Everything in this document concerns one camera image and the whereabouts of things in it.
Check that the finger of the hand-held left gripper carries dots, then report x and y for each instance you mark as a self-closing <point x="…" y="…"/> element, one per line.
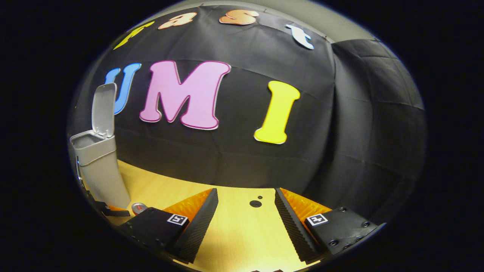
<point x="115" y="213"/>

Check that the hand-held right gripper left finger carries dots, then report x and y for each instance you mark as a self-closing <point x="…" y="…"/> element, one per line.
<point x="198" y="226"/>

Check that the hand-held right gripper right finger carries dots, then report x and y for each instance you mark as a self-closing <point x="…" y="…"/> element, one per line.
<point x="291" y="226"/>

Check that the red pop can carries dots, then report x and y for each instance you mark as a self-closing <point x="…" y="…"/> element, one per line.
<point x="139" y="208"/>

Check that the grey desktop garbage bin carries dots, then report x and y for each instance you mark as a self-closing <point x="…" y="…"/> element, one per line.
<point x="102" y="173"/>

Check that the wooden desktop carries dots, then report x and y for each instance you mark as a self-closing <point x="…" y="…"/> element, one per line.
<point x="242" y="234"/>

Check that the black backdrop cloth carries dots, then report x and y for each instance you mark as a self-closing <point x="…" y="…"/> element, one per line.
<point x="245" y="158"/>

